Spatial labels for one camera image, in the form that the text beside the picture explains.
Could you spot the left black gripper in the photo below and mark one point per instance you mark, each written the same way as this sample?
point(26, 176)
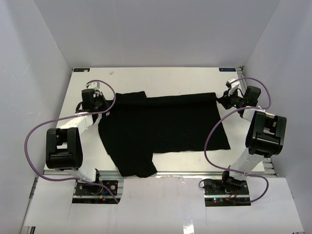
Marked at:
point(106, 104)

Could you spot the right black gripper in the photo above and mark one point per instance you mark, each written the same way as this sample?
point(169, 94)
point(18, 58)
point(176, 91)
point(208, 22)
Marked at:
point(225, 99)

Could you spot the black t-shirt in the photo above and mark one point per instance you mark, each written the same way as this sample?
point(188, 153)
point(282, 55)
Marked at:
point(138, 126)

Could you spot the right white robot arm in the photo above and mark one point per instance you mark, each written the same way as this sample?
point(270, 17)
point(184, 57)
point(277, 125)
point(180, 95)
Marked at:
point(265, 136)

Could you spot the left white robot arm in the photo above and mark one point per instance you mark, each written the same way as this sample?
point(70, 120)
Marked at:
point(63, 145)

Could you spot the right black logo sticker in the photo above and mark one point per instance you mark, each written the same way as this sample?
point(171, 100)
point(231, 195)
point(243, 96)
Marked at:
point(227, 69)

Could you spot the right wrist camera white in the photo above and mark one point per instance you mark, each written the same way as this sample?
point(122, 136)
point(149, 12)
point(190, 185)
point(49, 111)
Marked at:
point(232, 84)

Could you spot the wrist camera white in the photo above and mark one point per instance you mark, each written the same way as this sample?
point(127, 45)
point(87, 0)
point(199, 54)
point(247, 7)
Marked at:
point(232, 84)
point(93, 85)

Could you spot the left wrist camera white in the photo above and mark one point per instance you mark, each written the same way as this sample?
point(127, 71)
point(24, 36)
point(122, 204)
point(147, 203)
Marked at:
point(93, 85)

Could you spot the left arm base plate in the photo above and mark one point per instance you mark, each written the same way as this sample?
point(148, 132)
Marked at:
point(90, 194)

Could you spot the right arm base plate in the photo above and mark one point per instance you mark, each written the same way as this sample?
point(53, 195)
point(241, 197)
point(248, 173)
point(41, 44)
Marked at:
point(218, 194)

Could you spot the aluminium front rail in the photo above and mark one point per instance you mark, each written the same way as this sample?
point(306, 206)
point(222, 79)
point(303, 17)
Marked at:
point(213, 173)

